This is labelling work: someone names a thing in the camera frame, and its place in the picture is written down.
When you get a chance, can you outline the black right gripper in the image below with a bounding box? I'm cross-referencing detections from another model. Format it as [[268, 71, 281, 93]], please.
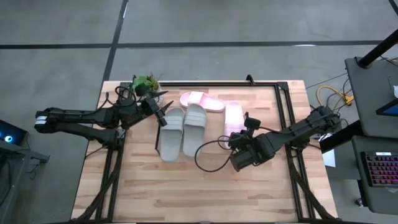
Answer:
[[228, 130, 277, 173]]

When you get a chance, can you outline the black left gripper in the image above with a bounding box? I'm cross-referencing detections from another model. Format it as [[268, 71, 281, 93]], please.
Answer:
[[119, 90, 175, 129]]

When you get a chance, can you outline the pink rubber slide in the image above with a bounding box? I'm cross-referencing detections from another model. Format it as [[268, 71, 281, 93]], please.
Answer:
[[223, 101, 247, 141], [179, 91, 226, 113]]

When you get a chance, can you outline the grey rubber slide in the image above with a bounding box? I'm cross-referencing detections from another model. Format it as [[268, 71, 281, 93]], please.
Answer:
[[182, 103, 208, 159], [159, 107, 187, 163]]

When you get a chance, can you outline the green succulent white patterned pot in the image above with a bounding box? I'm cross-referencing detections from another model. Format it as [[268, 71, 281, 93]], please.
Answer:
[[132, 73, 164, 105]]

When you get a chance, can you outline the white paper sheet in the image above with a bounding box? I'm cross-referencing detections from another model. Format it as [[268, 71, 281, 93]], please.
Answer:
[[322, 149, 336, 169]]

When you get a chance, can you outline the black diagonal bar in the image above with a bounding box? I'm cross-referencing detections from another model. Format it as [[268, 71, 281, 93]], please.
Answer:
[[320, 119, 364, 153]]

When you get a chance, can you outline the grey desk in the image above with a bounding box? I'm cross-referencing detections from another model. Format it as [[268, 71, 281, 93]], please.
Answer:
[[344, 56, 398, 139], [351, 135, 398, 216]]

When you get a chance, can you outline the backlit keyboard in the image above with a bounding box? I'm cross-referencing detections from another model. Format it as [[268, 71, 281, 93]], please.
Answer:
[[360, 151, 398, 188]]

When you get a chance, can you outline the computer with blue light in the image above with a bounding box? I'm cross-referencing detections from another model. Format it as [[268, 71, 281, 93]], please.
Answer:
[[0, 119, 28, 146]]

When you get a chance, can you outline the blue lit screen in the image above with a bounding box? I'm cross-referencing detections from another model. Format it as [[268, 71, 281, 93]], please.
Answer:
[[375, 98, 398, 118]]

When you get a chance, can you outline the dark grey side table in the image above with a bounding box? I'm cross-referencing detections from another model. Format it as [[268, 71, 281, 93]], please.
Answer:
[[0, 139, 50, 224]]

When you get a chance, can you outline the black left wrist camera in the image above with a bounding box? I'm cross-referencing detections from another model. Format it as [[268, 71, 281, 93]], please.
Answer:
[[134, 82, 149, 96]]

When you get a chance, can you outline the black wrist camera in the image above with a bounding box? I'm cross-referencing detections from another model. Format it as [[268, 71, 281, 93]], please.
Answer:
[[134, 82, 149, 96], [244, 111, 261, 130]]

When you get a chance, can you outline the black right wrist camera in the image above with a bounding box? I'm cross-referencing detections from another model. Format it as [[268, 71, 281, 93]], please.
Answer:
[[244, 111, 261, 130]]

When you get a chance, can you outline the wooden shelf black metal frame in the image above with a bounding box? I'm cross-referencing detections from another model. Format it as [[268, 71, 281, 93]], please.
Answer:
[[154, 107, 251, 156]]

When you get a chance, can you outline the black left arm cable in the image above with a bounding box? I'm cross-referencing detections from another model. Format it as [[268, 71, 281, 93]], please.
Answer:
[[105, 84, 137, 108]]

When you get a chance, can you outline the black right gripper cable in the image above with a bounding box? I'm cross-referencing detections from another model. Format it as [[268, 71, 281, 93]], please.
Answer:
[[194, 135, 239, 174]]

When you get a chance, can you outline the black metal rig frame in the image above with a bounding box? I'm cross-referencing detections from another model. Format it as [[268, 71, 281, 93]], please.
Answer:
[[70, 74, 338, 224]]

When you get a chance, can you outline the yellow floor cable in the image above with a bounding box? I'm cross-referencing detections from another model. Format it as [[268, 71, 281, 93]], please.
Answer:
[[316, 85, 355, 108]]

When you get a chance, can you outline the black round post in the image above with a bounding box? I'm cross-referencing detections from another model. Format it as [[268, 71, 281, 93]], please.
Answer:
[[357, 28, 398, 68]]

